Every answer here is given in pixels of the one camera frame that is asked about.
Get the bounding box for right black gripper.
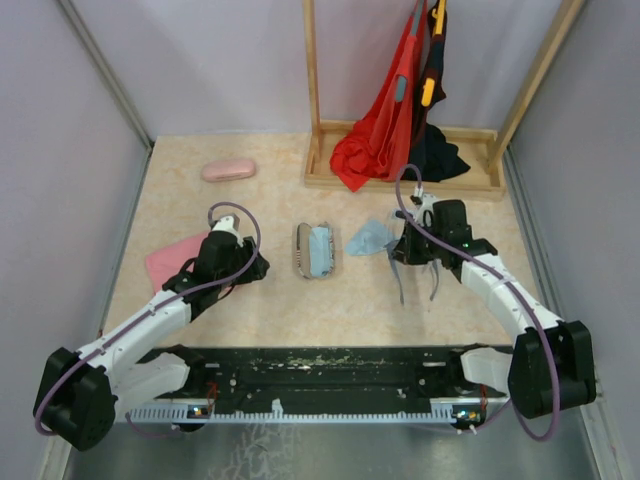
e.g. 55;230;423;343
389;219;446;266

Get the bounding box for grey blue frame glasses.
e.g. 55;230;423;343
387;250;440;306

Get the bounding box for pink glasses case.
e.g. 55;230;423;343
200;158;257;183

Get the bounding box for flag print glasses case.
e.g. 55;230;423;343
294;222;336;280

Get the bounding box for light blue lens cloth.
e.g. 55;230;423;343
309;226;334;278

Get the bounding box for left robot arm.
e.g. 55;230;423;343
33;230;269;451

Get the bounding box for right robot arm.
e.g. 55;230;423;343
392;199;596;419

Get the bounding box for crumpled light blue cloth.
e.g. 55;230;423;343
344;219;396;256

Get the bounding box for pink folded cloth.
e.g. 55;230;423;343
145;232;216;293

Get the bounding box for dark hanging garment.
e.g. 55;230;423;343
408;4;470;182

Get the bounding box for red hanging garment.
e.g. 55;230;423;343
330;1;428;192

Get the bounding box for wooden clothes rack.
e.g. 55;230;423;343
303;1;583;200

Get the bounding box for yellow clothes hanger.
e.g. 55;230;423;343
421;0;447;109

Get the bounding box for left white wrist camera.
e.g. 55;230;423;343
210;214;243;245

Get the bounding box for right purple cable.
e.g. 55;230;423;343
394;164;564;441

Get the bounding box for purple cable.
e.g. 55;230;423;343
33;201;262;440
394;164;564;441

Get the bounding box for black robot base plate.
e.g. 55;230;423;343
169;346;500;416

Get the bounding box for white cable duct strip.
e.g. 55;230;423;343
129;400;482;425

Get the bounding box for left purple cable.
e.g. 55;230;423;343
33;201;262;440

